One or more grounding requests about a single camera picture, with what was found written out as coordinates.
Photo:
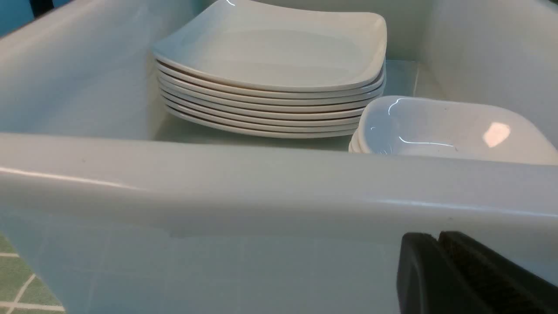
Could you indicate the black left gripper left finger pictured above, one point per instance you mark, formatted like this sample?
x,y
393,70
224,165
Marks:
x,y
428,282

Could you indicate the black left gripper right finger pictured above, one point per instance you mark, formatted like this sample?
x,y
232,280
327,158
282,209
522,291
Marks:
x,y
501,284

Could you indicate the stack of small white bowls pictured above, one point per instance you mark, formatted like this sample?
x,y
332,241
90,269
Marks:
x,y
413,126

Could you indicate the stack of white square plates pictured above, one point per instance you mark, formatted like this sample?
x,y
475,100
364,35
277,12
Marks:
x,y
256,69

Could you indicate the large white plastic tub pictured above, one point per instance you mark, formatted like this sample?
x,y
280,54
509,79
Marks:
x,y
120,207

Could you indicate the green checkered tablecloth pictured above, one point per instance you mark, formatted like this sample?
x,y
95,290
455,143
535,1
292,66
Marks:
x,y
21,292

